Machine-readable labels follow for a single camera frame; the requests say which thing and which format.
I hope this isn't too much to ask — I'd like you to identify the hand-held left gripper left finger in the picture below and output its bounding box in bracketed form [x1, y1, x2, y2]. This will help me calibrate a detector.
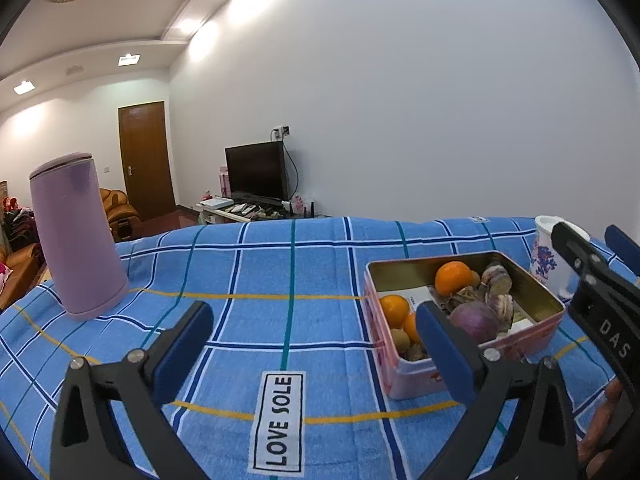
[50, 301, 215, 480]

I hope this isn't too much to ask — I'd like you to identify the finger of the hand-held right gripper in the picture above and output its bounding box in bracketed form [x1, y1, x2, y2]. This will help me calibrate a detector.
[551, 221, 616, 286]
[604, 225, 640, 278]

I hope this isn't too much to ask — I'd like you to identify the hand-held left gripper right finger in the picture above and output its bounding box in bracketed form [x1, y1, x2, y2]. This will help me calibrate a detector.
[415, 301, 588, 480]

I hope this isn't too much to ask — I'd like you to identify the pink tin box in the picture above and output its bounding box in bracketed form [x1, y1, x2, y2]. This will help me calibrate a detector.
[363, 250, 567, 401]

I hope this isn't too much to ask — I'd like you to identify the small orange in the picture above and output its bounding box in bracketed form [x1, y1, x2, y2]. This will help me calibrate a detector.
[378, 294, 412, 328]
[403, 312, 426, 345]
[434, 261, 473, 297]

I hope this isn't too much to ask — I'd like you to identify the large dark brown water chestnut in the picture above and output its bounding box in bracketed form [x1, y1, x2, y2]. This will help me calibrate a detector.
[449, 302, 500, 343]

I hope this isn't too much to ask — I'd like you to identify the purple cut taro piece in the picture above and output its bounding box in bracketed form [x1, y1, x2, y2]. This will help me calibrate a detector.
[487, 292, 515, 321]

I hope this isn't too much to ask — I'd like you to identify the person's right hand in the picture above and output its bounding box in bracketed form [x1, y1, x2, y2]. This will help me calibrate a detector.
[577, 379, 627, 479]

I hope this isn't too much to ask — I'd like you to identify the white floral mug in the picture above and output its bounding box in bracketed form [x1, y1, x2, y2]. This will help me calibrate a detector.
[529, 225, 583, 297]

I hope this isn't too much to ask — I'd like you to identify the white television stand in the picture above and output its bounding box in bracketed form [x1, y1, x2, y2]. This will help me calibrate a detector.
[197, 200, 333, 226]

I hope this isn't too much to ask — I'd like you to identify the blue plaid cloth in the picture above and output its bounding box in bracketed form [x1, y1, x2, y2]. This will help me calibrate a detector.
[0, 216, 640, 480]

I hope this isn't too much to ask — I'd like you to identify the purple thermos bottle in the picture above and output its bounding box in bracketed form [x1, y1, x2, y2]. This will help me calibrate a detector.
[30, 152, 130, 322]

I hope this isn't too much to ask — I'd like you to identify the brown leather armchair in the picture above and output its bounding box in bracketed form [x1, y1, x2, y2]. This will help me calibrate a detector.
[97, 187, 141, 243]

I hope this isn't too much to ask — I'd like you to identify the brown leather sofa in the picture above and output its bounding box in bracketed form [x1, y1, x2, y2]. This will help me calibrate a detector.
[0, 242, 45, 311]

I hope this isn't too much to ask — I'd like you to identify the brown wooden door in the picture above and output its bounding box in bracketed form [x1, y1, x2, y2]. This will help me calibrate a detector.
[118, 101, 177, 221]

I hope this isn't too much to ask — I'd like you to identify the black television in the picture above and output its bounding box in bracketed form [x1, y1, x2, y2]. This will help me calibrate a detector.
[225, 141, 291, 202]

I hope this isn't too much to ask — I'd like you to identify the black power cable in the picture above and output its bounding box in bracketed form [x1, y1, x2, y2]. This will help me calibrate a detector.
[282, 137, 301, 201]

